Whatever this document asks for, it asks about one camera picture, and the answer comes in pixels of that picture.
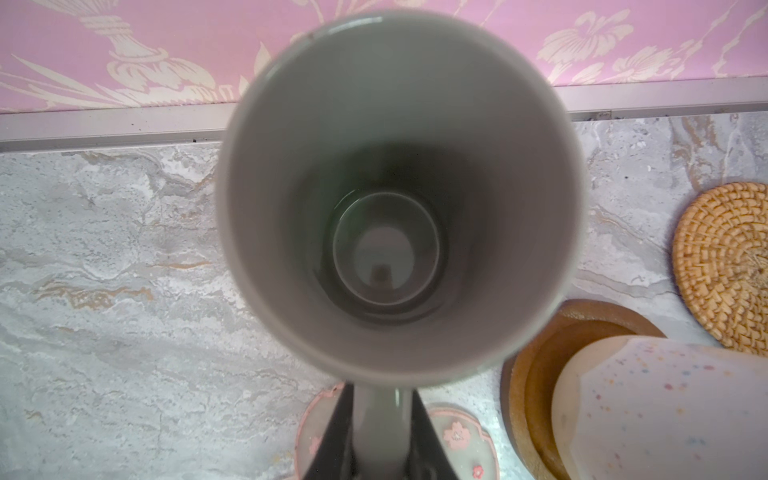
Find brown wooden round coaster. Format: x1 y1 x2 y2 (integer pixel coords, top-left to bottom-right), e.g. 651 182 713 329
499 299 665 479

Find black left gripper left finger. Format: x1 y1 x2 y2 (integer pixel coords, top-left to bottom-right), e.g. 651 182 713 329
302 383 356 479

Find woven rattan round coaster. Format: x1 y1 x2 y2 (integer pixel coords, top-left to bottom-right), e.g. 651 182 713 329
671 182 767 357

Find grey mug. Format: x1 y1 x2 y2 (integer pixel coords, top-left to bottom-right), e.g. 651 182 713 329
215 10 587 479

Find white mug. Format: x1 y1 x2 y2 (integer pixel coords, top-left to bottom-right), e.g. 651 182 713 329
551 336 767 479

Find aluminium back wall rail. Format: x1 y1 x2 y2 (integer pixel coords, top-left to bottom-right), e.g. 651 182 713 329
1 77 767 153

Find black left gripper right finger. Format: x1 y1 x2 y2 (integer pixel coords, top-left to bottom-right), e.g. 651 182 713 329
409 390 458 480

